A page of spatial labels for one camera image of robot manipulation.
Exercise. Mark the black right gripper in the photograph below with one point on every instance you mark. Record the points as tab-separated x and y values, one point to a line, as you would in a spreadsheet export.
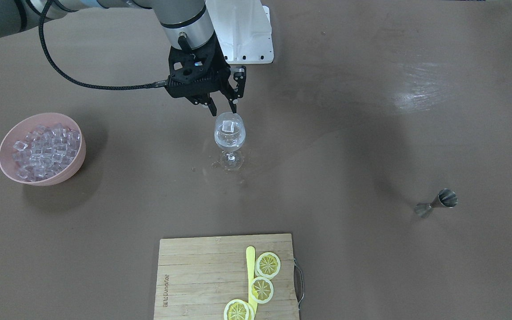
239	80

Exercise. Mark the clear ice cube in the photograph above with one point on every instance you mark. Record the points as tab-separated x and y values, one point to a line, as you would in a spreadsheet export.
228	127

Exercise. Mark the steel double jigger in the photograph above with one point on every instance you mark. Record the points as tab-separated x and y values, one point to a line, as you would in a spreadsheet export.
444	199

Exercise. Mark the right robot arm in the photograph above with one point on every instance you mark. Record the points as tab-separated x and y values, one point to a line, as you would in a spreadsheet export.
186	24

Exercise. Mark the clear wine glass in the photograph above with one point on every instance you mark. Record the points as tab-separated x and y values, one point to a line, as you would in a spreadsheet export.
231	157

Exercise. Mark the pink bowl of ice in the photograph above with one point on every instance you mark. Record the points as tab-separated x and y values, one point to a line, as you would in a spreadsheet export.
43	150

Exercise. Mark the yellow plastic stick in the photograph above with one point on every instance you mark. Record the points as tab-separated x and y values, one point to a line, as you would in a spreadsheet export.
250	262

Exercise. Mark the bamboo cutting board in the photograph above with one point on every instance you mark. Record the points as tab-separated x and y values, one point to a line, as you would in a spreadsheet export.
198	276

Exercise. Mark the middle lemon slice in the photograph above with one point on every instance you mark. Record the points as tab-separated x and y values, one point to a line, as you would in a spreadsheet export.
260	290

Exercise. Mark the far lemon slice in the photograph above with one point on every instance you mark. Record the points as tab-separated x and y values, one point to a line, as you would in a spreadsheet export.
237	309

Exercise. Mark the overlapped lemon slice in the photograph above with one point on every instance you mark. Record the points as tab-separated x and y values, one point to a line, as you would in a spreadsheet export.
253	311

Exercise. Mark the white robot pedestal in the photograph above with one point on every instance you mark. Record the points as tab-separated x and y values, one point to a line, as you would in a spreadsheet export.
244	30

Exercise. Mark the lemon slice near handle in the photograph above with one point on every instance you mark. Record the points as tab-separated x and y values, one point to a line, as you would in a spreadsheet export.
267	265

